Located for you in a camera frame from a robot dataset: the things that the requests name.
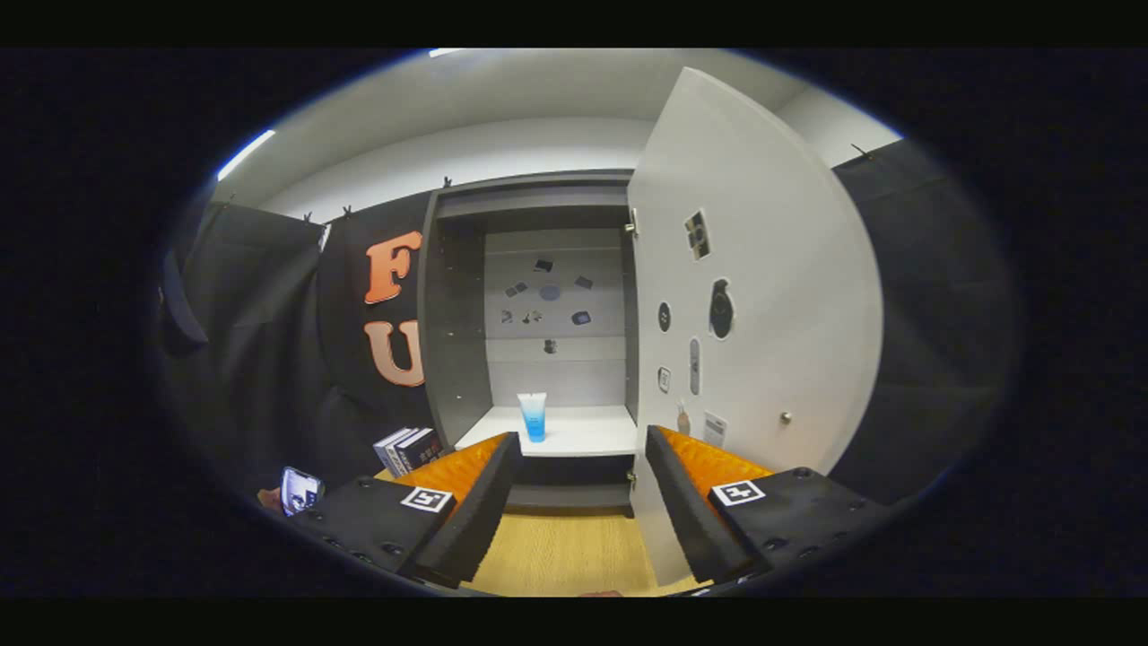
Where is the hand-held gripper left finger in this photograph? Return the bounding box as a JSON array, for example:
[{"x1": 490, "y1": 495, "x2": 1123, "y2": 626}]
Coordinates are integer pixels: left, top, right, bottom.
[{"x1": 291, "y1": 432, "x2": 524, "y2": 589}]

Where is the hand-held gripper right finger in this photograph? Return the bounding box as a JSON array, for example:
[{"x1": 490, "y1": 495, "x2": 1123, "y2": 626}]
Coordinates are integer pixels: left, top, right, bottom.
[{"x1": 644, "y1": 424, "x2": 893, "y2": 584}]

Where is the blue and white tube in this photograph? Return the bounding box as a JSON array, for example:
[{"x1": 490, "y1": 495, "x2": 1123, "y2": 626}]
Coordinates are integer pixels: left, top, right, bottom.
[{"x1": 517, "y1": 392, "x2": 548, "y2": 444}]

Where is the beige cabinet door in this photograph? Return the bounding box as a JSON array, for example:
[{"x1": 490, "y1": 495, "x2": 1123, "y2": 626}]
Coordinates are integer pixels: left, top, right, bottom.
[{"x1": 625, "y1": 67, "x2": 884, "y2": 589}]

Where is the black book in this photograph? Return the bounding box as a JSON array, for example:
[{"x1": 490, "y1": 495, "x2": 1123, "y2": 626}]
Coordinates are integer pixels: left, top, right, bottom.
[{"x1": 396, "y1": 428, "x2": 446, "y2": 476}]

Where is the dark blue book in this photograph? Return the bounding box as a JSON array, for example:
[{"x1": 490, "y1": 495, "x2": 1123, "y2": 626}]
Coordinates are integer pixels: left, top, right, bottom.
[{"x1": 386, "y1": 428, "x2": 424, "y2": 476}]

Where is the light blue book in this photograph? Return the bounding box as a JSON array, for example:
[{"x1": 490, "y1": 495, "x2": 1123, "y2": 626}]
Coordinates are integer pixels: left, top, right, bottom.
[{"x1": 373, "y1": 428, "x2": 413, "y2": 473}]

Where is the white cabinet shelf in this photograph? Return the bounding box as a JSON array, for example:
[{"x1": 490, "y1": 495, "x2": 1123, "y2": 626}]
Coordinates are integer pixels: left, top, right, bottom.
[{"x1": 455, "y1": 404, "x2": 639, "y2": 458}]

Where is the smartphone with lit screen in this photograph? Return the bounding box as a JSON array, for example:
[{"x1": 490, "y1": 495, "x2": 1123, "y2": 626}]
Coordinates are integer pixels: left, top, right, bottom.
[{"x1": 280, "y1": 467, "x2": 326, "y2": 518}]

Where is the dark grey cabinet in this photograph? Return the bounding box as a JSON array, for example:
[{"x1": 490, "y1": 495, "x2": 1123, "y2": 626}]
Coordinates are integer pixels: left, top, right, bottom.
[{"x1": 420, "y1": 169, "x2": 641, "y2": 519}]

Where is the black backdrop cloth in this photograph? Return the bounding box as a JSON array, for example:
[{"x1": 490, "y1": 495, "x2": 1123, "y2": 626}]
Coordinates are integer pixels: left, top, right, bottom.
[{"x1": 157, "y1": 135, "x2": 1019, "y2": 505}]

